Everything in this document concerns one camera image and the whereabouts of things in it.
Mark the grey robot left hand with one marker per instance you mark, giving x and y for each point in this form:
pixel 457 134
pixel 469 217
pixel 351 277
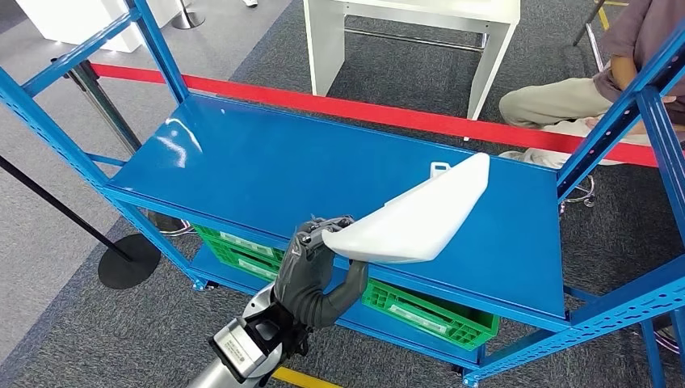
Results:
pixel 305 278

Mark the white plastic car part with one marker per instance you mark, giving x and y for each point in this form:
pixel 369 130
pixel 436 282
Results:
pixel 423 225

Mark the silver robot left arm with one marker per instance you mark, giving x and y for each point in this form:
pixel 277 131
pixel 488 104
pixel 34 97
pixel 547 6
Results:
pixel 214 375

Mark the green plastic crate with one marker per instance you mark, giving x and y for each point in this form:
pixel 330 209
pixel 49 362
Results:
pixel 251 268
pixel 428 316
pixel 241 243

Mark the black stanchion pole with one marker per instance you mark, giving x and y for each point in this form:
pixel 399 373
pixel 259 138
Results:
pixel 128 262

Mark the red barrier belt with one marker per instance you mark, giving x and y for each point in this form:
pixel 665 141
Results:
pixel 374 113

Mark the white table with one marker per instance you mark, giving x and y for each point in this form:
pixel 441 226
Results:
pixel 324 48

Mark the chrome stanchion base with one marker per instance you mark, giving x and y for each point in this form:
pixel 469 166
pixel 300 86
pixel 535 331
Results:
pixel 187 18

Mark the chrome stool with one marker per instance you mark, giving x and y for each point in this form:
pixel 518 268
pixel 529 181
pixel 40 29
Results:
pixel 586 198

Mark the person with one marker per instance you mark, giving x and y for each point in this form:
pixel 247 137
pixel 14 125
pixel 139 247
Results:
pixel 551 102

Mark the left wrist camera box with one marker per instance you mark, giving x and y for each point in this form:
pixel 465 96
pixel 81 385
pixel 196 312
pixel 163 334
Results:
pixel 241 348

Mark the chrome stanchion post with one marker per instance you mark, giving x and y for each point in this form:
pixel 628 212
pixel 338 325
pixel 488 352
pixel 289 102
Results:
pixel 104 107

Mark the white pedestal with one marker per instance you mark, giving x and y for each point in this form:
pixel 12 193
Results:
pixel 80 24

